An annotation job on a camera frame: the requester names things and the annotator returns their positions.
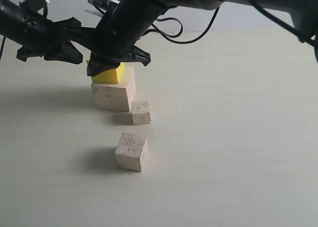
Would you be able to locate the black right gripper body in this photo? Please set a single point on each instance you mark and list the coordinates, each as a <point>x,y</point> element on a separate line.
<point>116,34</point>

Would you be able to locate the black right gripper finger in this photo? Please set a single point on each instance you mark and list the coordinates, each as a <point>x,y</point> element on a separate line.
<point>137,55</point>
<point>98,64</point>

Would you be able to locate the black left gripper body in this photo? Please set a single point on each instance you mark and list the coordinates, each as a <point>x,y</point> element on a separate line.
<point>40,34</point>

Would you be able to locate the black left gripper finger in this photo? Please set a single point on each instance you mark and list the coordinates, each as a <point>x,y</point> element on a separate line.
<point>63,51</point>
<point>84,36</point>

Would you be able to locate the yellow cube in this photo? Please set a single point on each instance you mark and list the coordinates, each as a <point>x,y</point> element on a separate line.
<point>112,76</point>

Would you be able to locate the large wooden cube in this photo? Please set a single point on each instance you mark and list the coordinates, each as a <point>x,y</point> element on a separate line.
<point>116,97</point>

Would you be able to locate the medium wooden cube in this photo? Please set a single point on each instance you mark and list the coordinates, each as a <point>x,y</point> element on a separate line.
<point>131,152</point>

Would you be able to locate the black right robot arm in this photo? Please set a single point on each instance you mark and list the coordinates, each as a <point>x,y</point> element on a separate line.
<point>299,17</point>

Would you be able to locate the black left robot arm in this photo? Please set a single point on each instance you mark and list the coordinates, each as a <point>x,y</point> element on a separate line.
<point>13,20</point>

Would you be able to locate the small wooden cube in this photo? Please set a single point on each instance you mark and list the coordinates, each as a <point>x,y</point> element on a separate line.
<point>140,112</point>

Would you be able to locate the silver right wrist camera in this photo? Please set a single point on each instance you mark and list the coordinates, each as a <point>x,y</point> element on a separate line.
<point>102,6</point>

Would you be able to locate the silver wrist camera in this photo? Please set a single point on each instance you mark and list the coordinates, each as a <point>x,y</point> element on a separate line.
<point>102,6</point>
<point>36,5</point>

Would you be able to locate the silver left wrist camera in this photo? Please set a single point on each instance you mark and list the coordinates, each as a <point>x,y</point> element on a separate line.
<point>36,5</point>

